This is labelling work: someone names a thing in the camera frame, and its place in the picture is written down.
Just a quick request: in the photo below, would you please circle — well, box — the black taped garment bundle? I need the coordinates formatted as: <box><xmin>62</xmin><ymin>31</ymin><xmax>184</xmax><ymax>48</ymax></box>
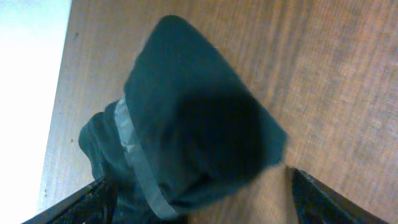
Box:
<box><xmin>78</xmin><ymin>15</ymin><xmax>287</xmax><ymax>223</ymax></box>

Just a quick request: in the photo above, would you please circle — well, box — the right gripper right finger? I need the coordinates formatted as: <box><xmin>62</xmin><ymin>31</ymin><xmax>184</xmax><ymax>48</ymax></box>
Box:
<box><xmin>287</xmin><ymin>167</ymin><xmax>386</xmax><ymax>224</ymax></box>

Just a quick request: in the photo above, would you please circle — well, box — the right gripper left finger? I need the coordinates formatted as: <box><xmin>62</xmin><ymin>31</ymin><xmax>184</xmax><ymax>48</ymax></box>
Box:
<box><xmin>23</xmin><ymin>177</ymin><xmax>118</xmax><ymax>224</ymax></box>

